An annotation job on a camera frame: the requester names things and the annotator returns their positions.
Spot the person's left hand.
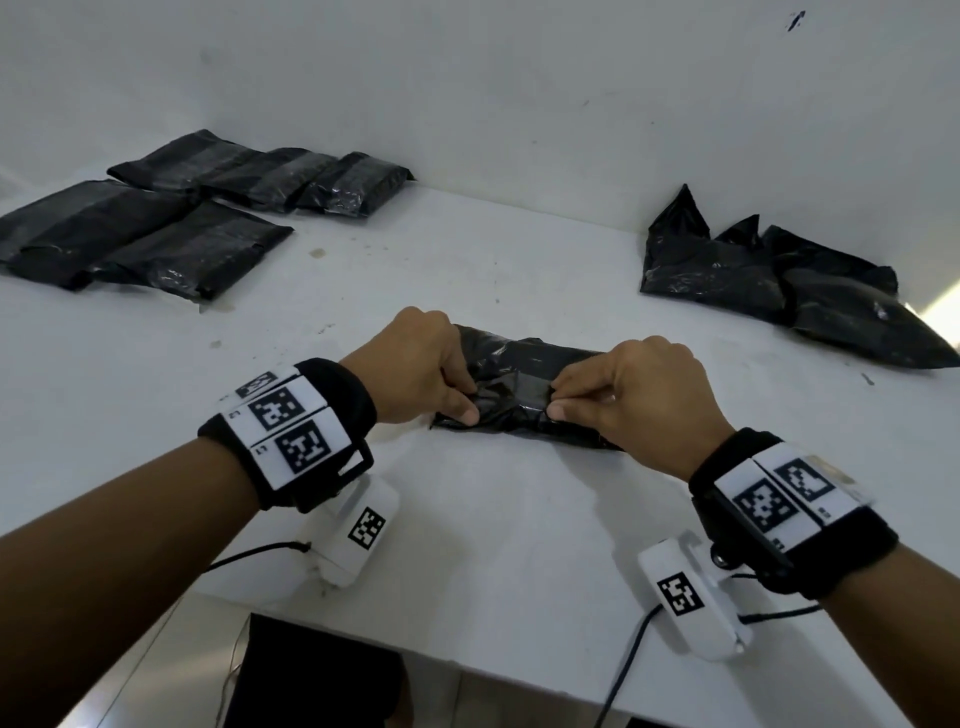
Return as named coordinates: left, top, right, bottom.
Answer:
left=339, top=305, right=481, bottom=429

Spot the person's right hand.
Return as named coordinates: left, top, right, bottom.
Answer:
left=547, top=335, right=736, bottom=483

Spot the black packet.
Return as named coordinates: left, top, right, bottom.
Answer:
left=431, top=323, right=624, bottom=451
left=294, top=151, right=415, bottom=219

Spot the clear tape strip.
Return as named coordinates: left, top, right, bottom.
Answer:
left=479, top=337, right=601, bottom=410

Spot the row of black plastic packets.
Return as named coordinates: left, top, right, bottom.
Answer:
left=639, top=183, right=960, bottom=371

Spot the crinkled black plastic bag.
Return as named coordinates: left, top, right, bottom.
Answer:
left=198, top=146, right=339, bottom=214

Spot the glossy black plastic bag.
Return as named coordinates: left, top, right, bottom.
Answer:
left=89, top=200, right=295, bottom=303

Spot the person's left forearm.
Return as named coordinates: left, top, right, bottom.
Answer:
left=0, top=438, right=262, bottom=728

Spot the person's right forearm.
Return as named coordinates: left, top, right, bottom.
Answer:
left=821, top=543, right=960, bottom=728

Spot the black left wristband with markers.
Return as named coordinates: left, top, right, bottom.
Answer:
left=197, top=357, right=379, bottom=515

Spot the black wristband with markers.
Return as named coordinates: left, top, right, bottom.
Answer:
left=197, top=357, right=379, bottom=515
left=688, top=427, right=900, bottom=601

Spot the black right wristband with markers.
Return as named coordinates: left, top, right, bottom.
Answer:
left=688, top=427, right=900, bottom=601

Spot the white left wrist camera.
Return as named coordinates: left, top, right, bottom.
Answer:
left=299, top=476, right=401, bottom=590

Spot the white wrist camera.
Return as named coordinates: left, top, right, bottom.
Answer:
left=299, top=476, right=401, bottom=590
left=637, top=536, right=755, bottom=663

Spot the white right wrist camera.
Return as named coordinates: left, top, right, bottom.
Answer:
left=637, top=536, right=755, bottom=663

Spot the black left camera cable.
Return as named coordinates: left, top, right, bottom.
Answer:
left=202, top=539, right=313, bottom=575

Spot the black camera cable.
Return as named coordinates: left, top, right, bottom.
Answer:
left=202, top=539, right=313, bottom=575
left=592, top=573, right=826, bottom=728

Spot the black right camera cable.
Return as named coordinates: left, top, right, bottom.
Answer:
left=592, top=573, right=826, bottom=728

